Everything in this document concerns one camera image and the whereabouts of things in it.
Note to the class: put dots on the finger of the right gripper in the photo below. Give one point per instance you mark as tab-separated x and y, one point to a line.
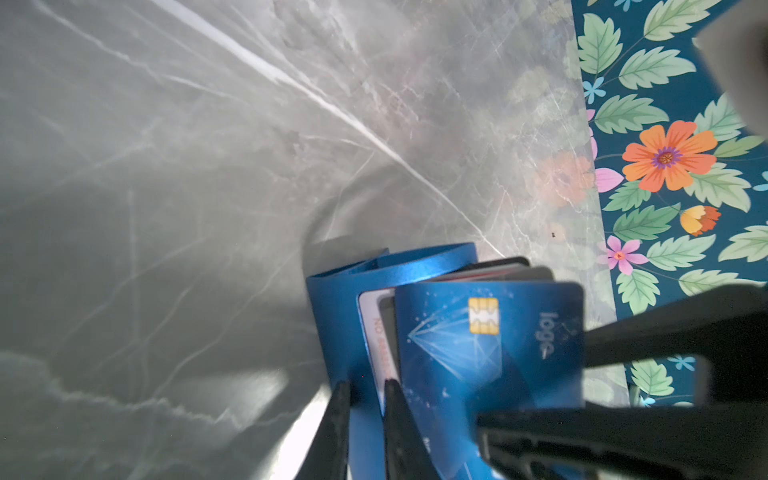
725	441
725	328

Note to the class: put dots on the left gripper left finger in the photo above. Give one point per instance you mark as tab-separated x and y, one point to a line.
327	457

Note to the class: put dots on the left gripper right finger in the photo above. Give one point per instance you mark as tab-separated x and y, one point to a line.
406	454

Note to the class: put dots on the blue VIP credit card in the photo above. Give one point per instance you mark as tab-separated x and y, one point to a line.
542	350

